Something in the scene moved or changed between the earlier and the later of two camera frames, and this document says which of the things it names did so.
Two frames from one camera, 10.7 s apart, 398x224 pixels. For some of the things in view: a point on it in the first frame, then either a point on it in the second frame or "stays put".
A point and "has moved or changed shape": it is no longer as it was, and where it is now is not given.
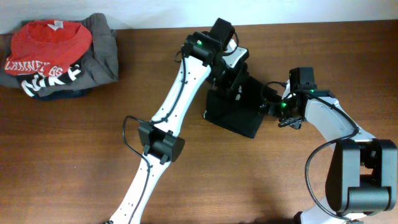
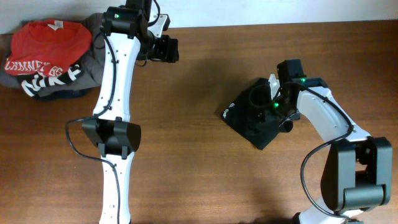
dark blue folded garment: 63,94 stays put
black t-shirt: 241,108 has moved or changed shape
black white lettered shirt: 33,83 stays put
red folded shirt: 46,46 stays put
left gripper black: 232,81 to 167,52
